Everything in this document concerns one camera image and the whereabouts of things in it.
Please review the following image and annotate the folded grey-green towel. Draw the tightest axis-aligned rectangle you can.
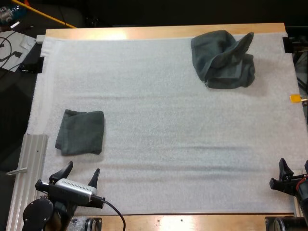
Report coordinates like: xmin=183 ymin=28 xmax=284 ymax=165
xmin=54 ymin=109 xmax=105 ymax=156

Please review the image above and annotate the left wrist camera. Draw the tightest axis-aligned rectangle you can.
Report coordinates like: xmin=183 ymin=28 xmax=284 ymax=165
xmin=54 ymin=178 xmax=98 ymax=203

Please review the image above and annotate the black cable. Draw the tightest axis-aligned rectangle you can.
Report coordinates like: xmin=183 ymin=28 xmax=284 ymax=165
xmin=90 ymin=196 xmax=127 ymax=231

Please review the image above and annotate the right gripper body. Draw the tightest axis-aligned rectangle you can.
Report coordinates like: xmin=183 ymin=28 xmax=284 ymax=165
xmin=269 ymin=174 xmax=308 ymax=196

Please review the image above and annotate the pile of grey-green towels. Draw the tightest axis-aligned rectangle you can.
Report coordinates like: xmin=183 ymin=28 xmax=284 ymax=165
xmin=191 ymin=29 xmax=256 ymax=90

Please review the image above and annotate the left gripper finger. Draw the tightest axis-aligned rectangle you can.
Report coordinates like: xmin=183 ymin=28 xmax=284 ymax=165
xmin=87 ymin=168 xmax=101 ymax=188
xmin=49 ymin=161 xmax=74 ymax=184

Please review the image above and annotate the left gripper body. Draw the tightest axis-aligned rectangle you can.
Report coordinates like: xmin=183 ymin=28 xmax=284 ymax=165
xmin=35 ymin=180 xmax=106 ymax=213

